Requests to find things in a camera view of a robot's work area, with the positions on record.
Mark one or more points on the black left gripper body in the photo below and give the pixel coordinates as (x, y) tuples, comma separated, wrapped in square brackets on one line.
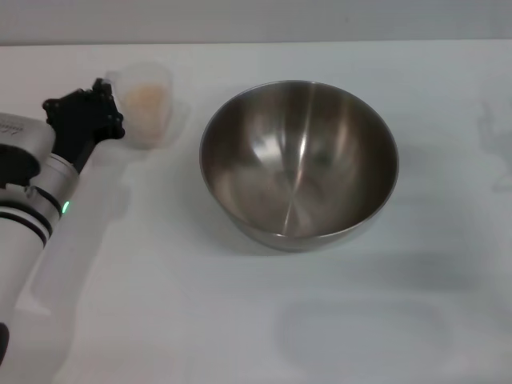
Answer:
[(76, 120)]

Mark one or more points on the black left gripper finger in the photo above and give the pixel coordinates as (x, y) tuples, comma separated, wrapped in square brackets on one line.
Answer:
[(110, 112)]

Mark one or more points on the rice grains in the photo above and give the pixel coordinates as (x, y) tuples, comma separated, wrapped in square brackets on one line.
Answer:
[(144, 104)]

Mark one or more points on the clear plastic measuring cup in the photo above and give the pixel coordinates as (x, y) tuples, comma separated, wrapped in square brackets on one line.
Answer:
[(148, 108)]

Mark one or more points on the stainless steel mixing bowl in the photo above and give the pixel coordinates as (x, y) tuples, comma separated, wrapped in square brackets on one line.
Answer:
[(296, 168)]

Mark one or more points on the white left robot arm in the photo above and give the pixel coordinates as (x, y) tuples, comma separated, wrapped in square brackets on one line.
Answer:
[(24, 260)]

